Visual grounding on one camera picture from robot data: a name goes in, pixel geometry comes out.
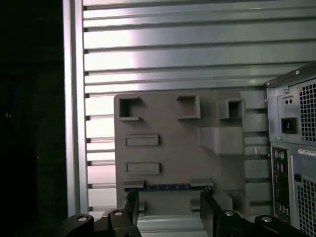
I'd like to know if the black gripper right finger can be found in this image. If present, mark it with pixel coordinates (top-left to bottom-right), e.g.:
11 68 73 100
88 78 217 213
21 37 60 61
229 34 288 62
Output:
199 186 304 237

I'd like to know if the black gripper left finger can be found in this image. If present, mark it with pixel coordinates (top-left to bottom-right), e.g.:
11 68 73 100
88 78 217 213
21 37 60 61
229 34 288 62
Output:
55 189 143 237

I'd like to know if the blue RAM stick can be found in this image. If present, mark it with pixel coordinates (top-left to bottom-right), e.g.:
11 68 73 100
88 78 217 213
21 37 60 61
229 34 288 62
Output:
124 183 214 192

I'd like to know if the grey parts rack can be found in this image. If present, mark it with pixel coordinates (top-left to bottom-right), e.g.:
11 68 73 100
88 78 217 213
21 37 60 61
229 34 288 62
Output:
113 90 250 216

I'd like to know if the black PC case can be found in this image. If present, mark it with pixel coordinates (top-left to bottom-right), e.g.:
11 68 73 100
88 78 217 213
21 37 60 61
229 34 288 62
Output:
263 61 316 237

